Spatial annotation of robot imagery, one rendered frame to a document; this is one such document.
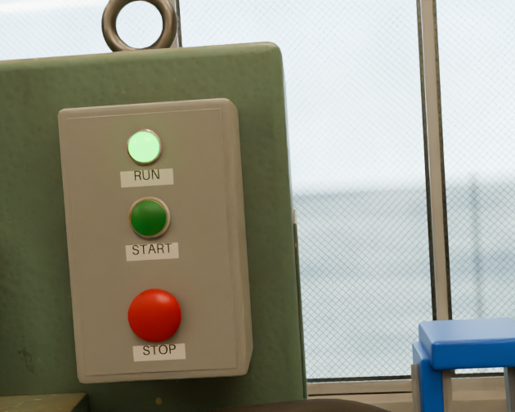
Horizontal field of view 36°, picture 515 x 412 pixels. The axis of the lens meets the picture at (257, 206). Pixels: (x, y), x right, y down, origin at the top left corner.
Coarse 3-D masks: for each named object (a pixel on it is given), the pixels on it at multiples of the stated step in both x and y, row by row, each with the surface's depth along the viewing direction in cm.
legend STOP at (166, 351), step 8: (168, 344) 45; (176, 344) 45; (184, 344) 45; (136, 352) 45; (144, 352) 45; (152, 352) 45; (160, 352) 45; (168, 352) 45; (176, 352) 45; (184, 352) 45; (136, 360) 46; (144, 360) 45
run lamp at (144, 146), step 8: (136, 136) 44; (144, 136) 44; (152, 136) 44; (128, 144) 44; (136, 144) 44; (144, 144) 44; (152, 144) 44; (160, 144) 45; (128, 152) 45; (136, 152) 44; (144, 152) 44; (152, 152) 44; (160, 152) 45; (136, 160) 45; (144, 160) 44; (152, 160) 45
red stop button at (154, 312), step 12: (132, 300) 45; (144, 300) 44; (156, 300) 44; (168, 300) 44; (132, 312) 44; (144, 312) 44; (156, 312) 44; (168, 312) 44; (180, 312) 44; (132, 324) 44; (144, 324) 44; (156, 324) 44; (168, 324) 44; (144, 336) 44; (156, 336) 44; (168, 336) 45
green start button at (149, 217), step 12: (132, 204) 45; (144, 204) 44; (156, 204) 44; (132, 216) 45; (144, 216) 44; (156, 216) 44; (168, 216) 45; (132, 228) 45; (144, 228) 44; (156, 228) 44
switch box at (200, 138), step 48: (96, 144) 45; (192, 144) 45; (96, 192) 45; (144, 192) 45; (192, 192) 45; (240, 192) 48; (96, 240) 45; (144, 240) 45; (192, 240) 45; (240, 240) 46; (96, 288) 45; (144, 288) 45; (192, 288) 45; (240, 288) 45; (96, 336) 46; (192, 336) 45; (240, 336) 45
